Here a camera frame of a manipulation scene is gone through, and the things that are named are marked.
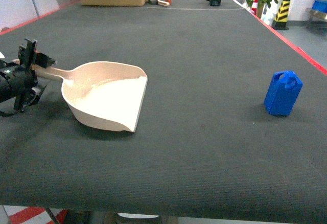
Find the blue plastic block part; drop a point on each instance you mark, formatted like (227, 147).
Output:
(282, 93)

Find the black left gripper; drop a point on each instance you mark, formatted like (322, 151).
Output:
(20, 79)

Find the beige plastic dustpan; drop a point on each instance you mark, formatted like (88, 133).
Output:
(102, 94)

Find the wooden handle brush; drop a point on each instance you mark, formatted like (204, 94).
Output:
(159, 2)

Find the red white traffic cone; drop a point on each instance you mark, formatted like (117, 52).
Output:
(254, 7)

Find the yellow black striped bollard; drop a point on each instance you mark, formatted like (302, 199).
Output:
(281, 18)

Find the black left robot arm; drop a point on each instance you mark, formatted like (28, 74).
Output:
(3, 64)

